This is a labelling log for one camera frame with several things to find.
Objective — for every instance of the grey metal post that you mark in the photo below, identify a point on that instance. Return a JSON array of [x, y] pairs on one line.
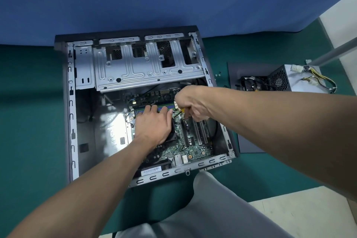
[[334, 52]]

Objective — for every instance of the person's right hand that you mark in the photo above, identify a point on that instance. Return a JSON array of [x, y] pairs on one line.
[[195, 101]]

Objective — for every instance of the person's right forearm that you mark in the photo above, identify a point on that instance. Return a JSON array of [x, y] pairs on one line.
[[279, 123]]

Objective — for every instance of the silver metal drive cage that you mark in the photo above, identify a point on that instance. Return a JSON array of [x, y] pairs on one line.
[[139, 70]]

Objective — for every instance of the desktop computer case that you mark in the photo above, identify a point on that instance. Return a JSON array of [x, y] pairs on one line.
[[108, 134]]

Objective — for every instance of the green motherboard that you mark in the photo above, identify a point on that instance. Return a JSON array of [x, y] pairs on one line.
[[195, 145]]

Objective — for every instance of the black processor cooler fan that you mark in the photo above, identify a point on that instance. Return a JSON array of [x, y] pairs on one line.
[[173, 131]]

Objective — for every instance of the person's left hand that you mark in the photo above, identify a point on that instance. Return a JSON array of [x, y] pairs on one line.
[[153, 126]]

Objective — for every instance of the person's left forearm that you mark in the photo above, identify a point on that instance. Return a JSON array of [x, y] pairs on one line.
[[83, 190]]

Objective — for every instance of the green floor mat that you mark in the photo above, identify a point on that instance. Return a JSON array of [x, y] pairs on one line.
[[30, 120]]

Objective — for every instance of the silver power supply unit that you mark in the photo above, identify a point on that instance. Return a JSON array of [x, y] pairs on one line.
[[301, 83]]

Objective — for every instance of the person's white shirt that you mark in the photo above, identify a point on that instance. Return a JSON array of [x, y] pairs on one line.
[[212, 212]]

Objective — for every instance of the hard drive with cables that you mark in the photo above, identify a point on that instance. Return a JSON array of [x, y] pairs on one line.
[[255, 83]]

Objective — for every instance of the black side panel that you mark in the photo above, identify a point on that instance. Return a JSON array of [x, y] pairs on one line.
[[251, 140]]

